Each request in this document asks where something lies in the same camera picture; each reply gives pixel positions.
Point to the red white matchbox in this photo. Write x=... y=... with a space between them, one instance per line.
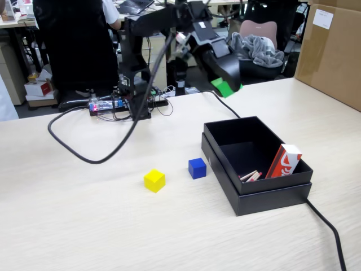
x=283 y=165

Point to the black box lid tray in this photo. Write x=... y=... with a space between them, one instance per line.
x=268 y=197

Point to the grey blanket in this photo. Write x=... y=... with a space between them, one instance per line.
x=258 y=49

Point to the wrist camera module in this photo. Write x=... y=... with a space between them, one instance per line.
x=182 y=45

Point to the black open cardboard box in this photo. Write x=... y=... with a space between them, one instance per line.
x=253 y=146

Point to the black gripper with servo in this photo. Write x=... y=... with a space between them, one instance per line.
x=207 y=31

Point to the beige side cabinet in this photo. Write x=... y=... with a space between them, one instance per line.
x=12 y=70

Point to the large brown cardboard box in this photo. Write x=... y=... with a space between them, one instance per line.
x=330 y=53

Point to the wooden match red tip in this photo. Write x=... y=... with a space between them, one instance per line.
x=257 y=175
x=252 y=177
x=248 y=173

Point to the pink back office chair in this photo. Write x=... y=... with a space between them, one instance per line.
x=260 y=32

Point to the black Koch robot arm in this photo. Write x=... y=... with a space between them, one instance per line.
x=141 y=56

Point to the flat brown cardboard box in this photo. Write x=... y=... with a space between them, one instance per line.
x=41 y=101

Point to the white red small box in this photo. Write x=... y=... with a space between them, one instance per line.
x=39 y=88

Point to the blue wooden cube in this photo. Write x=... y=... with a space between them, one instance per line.
x=197 y=168

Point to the black laptop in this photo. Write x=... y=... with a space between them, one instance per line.
x=134 y=6

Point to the green wooden cube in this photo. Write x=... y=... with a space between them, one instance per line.
x=224 y=87

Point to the beige drawer cabinet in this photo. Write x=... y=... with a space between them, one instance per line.
x=154 y=60

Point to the person in white shirt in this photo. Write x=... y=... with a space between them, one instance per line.
x=110 y=12

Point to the black office chair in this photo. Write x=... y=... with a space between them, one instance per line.
x=76 y=48

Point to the yellow wooden cube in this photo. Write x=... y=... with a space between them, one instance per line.
x=154 y=181

